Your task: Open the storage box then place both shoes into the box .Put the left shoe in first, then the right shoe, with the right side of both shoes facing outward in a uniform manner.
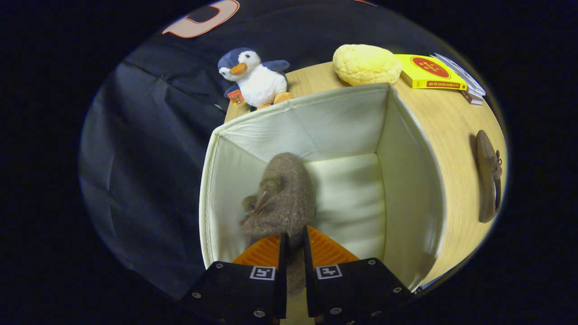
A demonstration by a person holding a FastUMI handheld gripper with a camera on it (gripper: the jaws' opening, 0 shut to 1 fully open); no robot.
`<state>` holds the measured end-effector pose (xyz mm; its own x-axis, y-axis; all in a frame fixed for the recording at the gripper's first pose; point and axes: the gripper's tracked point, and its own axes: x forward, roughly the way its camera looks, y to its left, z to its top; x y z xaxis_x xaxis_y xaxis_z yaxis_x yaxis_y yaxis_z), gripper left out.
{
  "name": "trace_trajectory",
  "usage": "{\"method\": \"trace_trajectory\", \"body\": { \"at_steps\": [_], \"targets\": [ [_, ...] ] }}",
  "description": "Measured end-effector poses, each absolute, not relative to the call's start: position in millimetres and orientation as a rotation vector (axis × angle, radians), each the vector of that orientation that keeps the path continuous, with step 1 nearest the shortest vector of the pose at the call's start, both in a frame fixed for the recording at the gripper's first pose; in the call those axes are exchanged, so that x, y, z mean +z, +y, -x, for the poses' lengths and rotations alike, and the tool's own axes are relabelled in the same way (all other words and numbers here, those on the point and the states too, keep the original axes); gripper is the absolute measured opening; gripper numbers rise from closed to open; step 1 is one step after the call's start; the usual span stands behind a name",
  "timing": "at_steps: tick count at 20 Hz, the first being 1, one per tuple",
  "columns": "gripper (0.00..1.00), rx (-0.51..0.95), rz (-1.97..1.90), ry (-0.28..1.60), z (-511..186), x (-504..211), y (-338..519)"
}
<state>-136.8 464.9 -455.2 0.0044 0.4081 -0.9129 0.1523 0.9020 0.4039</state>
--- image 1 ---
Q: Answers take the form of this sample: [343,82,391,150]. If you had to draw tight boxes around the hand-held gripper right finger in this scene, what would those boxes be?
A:
[302,225,415,325]

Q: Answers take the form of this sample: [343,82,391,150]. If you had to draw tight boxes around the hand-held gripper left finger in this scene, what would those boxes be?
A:
[180,232,290,325]

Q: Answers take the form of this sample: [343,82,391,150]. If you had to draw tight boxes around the brown fuzzy slipper shoe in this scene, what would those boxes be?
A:
[475,130,503,224]
[239,152,317,296]

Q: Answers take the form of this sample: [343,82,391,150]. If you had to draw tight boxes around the beige fabric storage box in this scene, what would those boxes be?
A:
[199,83,447,325]

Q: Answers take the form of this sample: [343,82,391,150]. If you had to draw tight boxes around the penguin plush toy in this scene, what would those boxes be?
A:
[217,47,294,111]

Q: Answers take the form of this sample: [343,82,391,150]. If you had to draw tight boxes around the yellow round bread plush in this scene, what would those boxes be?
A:
[333,44,403,86]

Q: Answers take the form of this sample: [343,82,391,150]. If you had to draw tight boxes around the yellow book with red circle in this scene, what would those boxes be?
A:
[394,54,468,90]

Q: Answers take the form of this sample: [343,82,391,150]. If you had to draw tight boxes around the white book with brown spine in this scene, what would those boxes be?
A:
[460,90,484,106]

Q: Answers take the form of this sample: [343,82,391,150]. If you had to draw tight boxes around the white paperback book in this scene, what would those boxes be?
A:
[433,55,485,101]

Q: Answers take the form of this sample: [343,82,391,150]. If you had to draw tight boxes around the white book with bird print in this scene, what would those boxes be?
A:
[430,53,487,96]

